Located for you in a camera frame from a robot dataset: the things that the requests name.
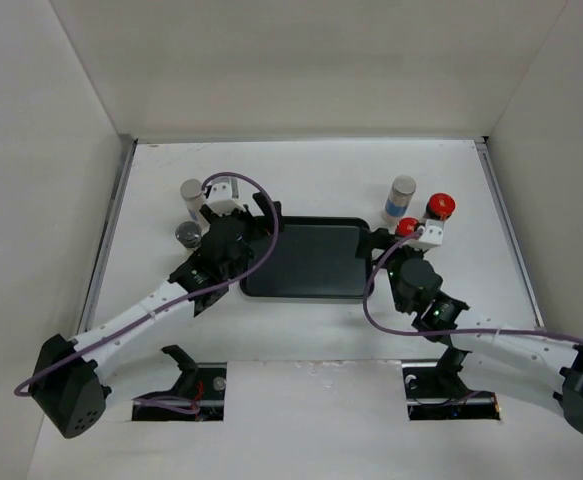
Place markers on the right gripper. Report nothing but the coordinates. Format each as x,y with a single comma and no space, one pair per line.
370,240

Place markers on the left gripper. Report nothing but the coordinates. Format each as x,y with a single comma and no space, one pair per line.
264,206

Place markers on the red-cap spice jar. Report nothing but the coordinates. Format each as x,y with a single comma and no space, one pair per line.
439,207
407,226

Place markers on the silver-cap shaker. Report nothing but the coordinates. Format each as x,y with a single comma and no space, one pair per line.
399,198
194,198

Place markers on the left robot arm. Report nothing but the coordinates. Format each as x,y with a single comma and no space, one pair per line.
136,355

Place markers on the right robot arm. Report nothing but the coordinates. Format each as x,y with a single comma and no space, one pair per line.
538,367

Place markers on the black plastic tray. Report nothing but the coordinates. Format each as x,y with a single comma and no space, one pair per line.
314,258

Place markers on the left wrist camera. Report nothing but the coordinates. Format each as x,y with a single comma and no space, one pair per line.
223,196

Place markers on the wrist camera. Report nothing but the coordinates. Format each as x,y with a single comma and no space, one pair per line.
431,235
223,196

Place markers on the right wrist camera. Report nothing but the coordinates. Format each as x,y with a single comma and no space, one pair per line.
431,235

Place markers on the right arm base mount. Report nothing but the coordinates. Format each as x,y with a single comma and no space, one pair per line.
434,391

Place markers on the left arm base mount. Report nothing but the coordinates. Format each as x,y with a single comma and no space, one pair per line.
198,394

